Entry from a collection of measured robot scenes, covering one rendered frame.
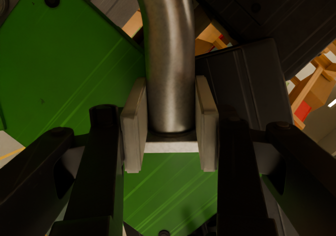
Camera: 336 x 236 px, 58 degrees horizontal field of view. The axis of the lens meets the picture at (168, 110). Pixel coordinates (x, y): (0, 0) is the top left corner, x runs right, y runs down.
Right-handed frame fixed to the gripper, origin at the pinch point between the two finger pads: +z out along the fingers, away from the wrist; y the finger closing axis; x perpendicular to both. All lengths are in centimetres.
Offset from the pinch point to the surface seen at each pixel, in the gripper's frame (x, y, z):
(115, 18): 2, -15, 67
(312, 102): -122, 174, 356
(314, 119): -328, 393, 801
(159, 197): -8.6, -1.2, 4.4
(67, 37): 4.0, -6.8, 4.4
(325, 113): -307, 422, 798
